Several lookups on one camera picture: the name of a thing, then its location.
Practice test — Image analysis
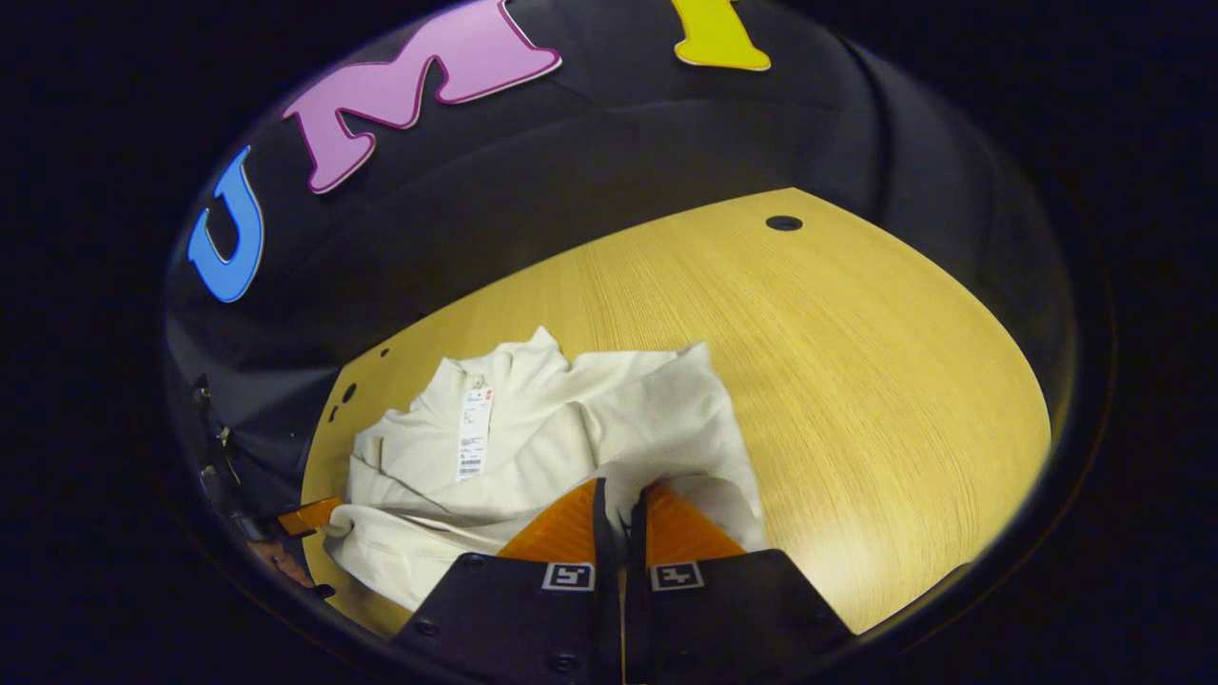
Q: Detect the white garment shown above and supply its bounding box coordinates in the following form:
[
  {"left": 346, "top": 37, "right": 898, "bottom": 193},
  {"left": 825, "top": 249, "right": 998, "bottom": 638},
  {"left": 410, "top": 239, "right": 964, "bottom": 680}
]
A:
[{"left": 324, "top": 326, "right": 768, "bottom": 613}]

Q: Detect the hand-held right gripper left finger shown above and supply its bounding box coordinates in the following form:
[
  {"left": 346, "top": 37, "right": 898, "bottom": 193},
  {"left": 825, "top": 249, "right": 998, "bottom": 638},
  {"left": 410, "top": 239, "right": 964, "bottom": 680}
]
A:
[{"left": 392, "top": 477, "right": 626, "bottom": 685}]

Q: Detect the black backdrop cloth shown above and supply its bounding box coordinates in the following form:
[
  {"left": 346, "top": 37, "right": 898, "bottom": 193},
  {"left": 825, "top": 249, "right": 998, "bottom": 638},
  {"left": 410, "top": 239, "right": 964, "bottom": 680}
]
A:
[{"left": 162, "top": 0, "right": 1076, "bottom": 534}]

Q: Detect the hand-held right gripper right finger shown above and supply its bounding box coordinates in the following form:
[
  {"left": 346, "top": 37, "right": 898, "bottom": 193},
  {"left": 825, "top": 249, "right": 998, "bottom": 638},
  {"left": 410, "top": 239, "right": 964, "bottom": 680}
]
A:
[{"left": 626, "top": 481, "right": 855, "bottom": 685}]

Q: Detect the white paper garment tag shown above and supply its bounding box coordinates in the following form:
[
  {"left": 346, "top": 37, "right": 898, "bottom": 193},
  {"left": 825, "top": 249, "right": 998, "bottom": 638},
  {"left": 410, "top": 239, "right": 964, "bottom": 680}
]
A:
[{"left": 457, "top": 383, "right": 496, "bottom": 481}]

